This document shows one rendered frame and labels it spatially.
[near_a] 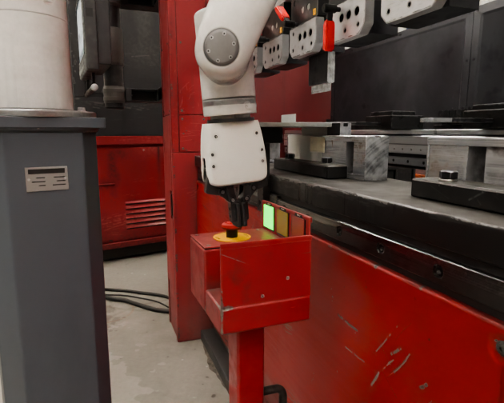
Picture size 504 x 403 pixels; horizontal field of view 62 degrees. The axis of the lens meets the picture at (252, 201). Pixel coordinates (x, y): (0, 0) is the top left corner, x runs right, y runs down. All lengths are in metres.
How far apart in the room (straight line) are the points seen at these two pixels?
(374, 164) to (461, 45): 0.68
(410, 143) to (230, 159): 0.67
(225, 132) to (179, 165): 1.25
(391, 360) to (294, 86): 1.55
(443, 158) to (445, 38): 0.85
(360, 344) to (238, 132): 0.42
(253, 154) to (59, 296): 0.38
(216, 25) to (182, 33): 1.36
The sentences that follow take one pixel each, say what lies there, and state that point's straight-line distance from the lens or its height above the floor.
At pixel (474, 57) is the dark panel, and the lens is 1.47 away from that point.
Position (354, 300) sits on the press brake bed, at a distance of 0.78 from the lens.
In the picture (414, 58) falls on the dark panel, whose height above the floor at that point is 1.23.
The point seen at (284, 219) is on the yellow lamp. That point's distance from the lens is 0.78.
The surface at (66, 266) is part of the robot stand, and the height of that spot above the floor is 0.77.
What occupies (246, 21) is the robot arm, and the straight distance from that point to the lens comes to 0.58.
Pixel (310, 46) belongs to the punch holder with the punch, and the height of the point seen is 1.19.
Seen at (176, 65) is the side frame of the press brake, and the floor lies 1.25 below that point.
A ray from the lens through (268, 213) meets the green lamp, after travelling 0.84.
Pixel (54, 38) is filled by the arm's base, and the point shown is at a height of 1.12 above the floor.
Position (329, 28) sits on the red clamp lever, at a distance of 0.99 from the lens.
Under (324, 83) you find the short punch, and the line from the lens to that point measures 1.13.
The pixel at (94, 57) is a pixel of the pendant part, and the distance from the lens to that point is 2.00.
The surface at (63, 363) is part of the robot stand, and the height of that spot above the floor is 0.61.
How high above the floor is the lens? 0.98
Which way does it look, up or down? 9 degrees down
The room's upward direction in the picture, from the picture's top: straight up
